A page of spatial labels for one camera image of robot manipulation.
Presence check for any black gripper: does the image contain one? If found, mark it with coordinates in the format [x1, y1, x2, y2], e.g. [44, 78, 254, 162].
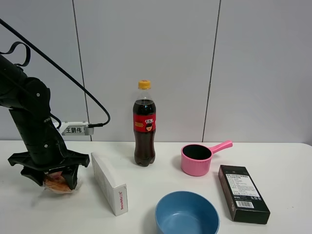
[8, 109, 90, 190]

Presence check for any muffin cake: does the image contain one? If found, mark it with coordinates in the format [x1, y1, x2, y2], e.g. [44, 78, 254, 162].
[43, 172, 82, 194]

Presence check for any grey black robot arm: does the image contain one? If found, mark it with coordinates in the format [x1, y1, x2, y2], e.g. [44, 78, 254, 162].
[0, 56, 90, 190]

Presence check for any white toothpaste box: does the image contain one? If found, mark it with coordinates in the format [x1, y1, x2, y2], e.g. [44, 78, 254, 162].
[91, 152, 128, 216]

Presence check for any cola bottle yellow cap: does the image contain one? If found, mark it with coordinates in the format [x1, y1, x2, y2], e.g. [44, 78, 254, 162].
[133, 80, 156, 167]

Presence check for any blue bowl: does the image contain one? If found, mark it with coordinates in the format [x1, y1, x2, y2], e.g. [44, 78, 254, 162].
[155, 191, 220, 234]

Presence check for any black rectangular box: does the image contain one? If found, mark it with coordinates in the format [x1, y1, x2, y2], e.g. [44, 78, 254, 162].
[218, 165, 271, 225]

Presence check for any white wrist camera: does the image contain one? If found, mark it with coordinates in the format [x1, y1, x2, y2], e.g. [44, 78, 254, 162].
[57, 121, 94, 136]

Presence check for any black cable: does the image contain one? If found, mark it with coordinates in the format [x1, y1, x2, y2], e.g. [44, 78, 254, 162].
[0, 18, 111, 129]

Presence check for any pink saucepan with handle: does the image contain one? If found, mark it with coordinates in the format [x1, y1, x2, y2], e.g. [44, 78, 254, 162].
[181, 140, 233, 176]

